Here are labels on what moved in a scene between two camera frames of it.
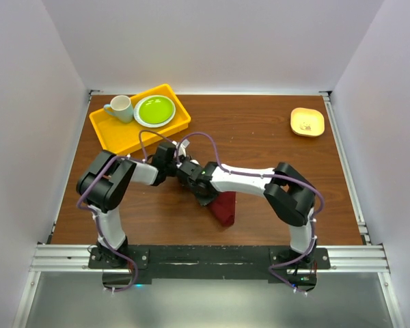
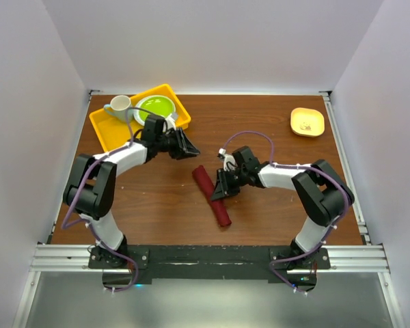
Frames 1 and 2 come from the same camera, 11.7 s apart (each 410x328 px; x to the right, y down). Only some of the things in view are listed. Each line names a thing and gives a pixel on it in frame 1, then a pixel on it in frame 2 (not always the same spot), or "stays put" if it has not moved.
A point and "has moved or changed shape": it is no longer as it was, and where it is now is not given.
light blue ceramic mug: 121,107 stays put
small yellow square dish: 307,122 stays put
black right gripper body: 203,199 to 236,179
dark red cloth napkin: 223,207 has moved or changed shape
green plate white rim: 154,111 stays put
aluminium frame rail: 342,259 stays put
